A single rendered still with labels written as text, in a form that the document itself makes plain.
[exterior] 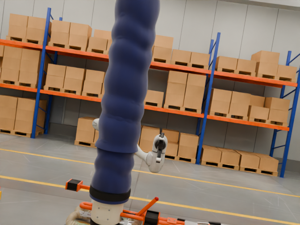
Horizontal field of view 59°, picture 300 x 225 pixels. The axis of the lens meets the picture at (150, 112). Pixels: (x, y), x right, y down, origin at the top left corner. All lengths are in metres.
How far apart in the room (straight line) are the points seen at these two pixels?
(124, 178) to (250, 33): 9.55
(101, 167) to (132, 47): 0.63
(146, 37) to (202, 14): 9.06
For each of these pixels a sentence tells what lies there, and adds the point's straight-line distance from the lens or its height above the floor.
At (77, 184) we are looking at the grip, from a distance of 1.84.
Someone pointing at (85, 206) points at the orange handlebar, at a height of 1.25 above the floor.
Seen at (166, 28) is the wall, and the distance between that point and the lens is 10.16.
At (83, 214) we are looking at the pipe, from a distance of 1.63.
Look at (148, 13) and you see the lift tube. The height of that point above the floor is 2.31.
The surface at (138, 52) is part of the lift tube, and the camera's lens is 1.36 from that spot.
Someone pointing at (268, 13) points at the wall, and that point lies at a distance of 11.02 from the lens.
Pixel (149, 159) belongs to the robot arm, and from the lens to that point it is 2.00.
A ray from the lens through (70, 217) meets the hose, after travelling 1.59.
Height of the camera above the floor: 1.90
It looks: 3 degrees down
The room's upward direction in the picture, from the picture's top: 9 degrees clockwise
